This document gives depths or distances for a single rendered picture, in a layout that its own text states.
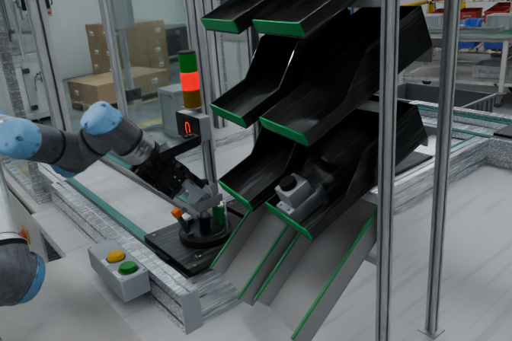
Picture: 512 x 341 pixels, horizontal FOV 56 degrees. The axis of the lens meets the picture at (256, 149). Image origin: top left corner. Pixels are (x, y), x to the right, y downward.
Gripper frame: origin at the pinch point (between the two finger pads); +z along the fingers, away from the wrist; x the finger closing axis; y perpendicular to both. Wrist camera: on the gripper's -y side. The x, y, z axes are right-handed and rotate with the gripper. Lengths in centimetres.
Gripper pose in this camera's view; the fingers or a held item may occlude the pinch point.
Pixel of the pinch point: (205, 188)
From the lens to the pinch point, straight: 122.2
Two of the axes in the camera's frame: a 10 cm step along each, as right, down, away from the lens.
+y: -5.5, 8.1, -2.1
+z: 5.6, 5.4, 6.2
